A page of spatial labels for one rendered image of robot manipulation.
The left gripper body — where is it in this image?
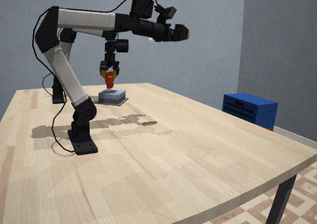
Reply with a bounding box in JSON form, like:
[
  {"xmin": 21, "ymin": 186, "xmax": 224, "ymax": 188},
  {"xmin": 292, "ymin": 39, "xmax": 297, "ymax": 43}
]
[{"xmin": 105, "ymin": 53, "xmax": 119, "ymax": 75}]

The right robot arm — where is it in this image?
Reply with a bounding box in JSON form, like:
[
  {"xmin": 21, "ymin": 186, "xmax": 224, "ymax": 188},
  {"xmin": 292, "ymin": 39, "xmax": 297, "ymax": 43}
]
[{"xmin": 35, "ymin": 0, "xmax": 177, "ymax": 155}]

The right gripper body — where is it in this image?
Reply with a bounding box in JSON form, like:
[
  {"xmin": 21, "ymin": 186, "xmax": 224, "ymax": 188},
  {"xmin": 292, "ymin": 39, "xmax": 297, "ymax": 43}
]
[{"xmin": 147, "ymin": 22, "xmax": 189, "ymax": 42}]

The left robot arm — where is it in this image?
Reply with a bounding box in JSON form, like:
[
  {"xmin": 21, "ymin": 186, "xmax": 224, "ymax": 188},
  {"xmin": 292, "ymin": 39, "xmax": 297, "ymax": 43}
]
[{"xmin": 52, "ymin": 28, "xmax": 129, "ymax": 104}]

